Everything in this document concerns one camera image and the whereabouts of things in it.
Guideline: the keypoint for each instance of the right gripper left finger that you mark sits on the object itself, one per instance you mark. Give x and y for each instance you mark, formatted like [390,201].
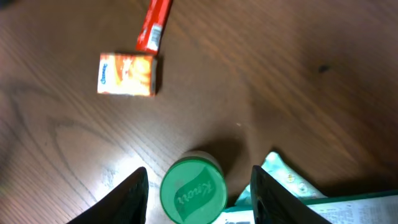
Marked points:
[126,203]

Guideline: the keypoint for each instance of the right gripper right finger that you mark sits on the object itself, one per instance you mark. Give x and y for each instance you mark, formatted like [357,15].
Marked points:
[273,204]

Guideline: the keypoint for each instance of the green lid jar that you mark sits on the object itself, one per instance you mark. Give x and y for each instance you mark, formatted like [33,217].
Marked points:
[193,189]

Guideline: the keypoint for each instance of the green white package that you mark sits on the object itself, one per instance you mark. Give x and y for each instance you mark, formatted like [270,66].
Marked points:
[374,208]

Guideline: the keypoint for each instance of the orange small box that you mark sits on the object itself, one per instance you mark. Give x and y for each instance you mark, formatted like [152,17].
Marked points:
[123,74]

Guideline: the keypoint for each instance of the red white small packet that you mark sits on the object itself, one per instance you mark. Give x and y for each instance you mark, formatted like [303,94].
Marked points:
[148,40]

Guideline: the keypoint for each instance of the pale green wipes packet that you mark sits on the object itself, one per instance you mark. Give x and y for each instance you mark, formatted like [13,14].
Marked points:
[289,179]

